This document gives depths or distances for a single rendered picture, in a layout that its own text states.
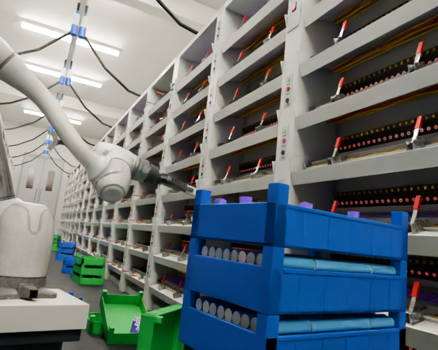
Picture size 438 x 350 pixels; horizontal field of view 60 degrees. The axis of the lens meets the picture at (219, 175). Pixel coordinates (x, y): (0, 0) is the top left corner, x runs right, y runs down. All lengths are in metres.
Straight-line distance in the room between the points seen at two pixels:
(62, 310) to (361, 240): 0.83
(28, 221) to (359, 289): 0.94
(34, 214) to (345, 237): 0.93
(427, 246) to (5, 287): 1.07
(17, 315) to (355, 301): 0.84
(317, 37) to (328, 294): 1.13
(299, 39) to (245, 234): 1.05
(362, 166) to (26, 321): 0.96
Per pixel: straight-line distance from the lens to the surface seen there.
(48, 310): 1.16
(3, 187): 1.45
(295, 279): 0.51
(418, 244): 0.94
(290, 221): 0.49
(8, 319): 1.14
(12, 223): 1.25
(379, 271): 0.66
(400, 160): 1.00
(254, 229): 0.50
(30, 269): 1.24
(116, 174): 1.27
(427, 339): 0.94
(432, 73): 1.02
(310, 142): 1.37
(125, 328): 1.91
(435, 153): 0.95
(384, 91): 1.09
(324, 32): 1.56
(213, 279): 0.57
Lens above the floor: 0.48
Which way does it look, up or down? 10 degrees up
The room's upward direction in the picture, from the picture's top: 6 degrees clockwise
